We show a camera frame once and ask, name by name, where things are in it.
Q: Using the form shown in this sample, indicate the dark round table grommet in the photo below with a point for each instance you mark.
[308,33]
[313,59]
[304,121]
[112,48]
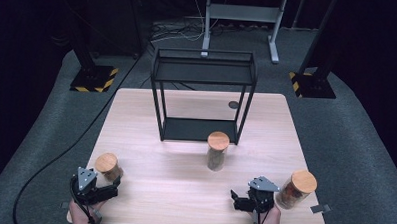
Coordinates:
[233,105]

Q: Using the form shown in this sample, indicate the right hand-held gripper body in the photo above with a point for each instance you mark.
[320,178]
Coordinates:
[262,197]

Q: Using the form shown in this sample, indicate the tall wooden-lid glass jar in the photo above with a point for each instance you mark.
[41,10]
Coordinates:
[218,141]

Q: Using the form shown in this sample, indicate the small wooden-lid glass jar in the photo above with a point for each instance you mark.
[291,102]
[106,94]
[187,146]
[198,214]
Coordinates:
[106,163]

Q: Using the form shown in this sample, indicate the black metal rack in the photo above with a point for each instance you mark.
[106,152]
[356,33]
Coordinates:
[201,72]

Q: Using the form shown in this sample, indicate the grey metal stand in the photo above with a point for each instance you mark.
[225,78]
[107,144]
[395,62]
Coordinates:
[243,13]

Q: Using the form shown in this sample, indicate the grey tape strip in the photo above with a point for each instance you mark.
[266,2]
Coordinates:
[320,208]
[65,205]

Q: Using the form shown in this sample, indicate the black stand with striped base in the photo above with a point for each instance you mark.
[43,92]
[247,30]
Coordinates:
[314,86]
[94,78]

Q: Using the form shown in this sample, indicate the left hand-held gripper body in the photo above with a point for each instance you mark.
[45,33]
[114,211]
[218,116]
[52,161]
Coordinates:
[85,179]

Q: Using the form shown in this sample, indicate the person's left hand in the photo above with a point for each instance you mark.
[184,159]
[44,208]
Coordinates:
[82,216]

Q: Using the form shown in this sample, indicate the person's right hand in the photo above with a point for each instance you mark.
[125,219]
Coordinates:
[272,223]

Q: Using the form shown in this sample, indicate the medium wooden-lid glass jar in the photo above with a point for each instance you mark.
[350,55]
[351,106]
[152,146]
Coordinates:
[303,181]

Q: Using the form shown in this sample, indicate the grey metal pole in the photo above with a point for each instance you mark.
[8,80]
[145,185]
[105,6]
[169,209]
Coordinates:
[298,12]

